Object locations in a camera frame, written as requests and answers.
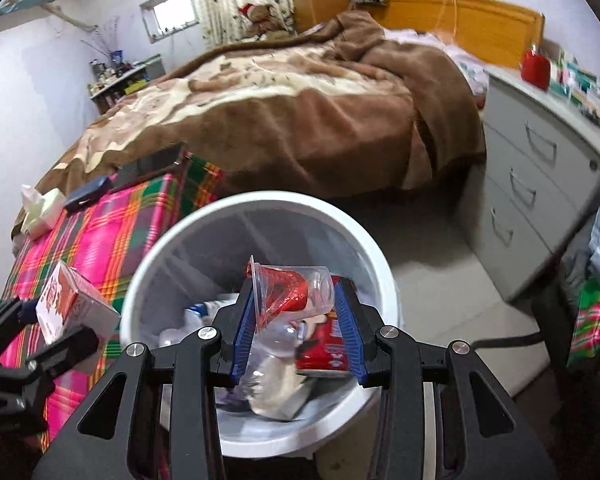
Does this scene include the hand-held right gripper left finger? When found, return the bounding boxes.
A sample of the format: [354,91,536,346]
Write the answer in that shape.
[32,277,259,480]

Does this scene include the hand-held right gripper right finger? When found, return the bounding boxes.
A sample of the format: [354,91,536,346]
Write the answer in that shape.
[334,279,556,480]

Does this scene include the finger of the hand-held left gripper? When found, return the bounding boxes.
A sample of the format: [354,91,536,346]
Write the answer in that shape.
[0,297,41,352]
[27,326,101,377]

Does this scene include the red milk can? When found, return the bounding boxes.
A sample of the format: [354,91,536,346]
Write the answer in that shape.
[295,275,364,372]

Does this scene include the white red milk carton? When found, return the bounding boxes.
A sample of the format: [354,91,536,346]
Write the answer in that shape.
[35,260,122,346]

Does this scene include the white round trash bin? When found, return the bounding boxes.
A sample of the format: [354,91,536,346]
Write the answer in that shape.
[120,191,399,460]

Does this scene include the white green tissue pack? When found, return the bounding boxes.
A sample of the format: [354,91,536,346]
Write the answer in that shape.
[20,184,67,239]

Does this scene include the dark blue glasses case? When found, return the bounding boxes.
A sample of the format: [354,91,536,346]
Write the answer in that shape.
[62,175,112,214]

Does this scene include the black smartphone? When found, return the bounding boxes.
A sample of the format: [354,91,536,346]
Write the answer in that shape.
[112,141,189,191]

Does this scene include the brown beige blanket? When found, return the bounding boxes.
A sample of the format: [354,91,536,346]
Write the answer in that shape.
[11,10,487,241]

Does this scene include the grey drawer cabinet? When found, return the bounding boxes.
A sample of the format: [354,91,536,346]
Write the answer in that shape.
[461,66,600,302]

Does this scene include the plaid bag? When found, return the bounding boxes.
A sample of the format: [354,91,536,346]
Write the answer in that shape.
[567,279,600,369]

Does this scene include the grey storage shelf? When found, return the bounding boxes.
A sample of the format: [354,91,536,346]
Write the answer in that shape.
[87,54,166,114]

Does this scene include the row of cosmetic bottles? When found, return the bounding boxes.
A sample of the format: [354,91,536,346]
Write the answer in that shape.
[89,57,137,94]

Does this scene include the dried branches in blue vase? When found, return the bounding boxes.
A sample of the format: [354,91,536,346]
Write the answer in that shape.
[82,16,127,69]

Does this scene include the wrapped air conditioner pipe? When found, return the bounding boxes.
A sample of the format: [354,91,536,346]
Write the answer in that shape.
[39,2,99,32]

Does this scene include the teddy bear with red hat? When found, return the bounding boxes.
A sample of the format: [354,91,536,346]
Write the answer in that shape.
[238,2,282,39]

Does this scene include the red jar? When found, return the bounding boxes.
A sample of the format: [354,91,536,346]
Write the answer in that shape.
[519,44,551,92]

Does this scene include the small window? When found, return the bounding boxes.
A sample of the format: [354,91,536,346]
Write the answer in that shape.
[139,0,201,44]

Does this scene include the patterned curtain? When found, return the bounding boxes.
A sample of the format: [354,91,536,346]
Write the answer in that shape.
[184,0,297,47]

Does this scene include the wooden headboard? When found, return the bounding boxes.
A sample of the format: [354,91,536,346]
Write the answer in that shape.
[379,0,546,69]

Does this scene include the row of colourful boxes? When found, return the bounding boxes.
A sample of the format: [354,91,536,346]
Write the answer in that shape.
[550,44,600,137]

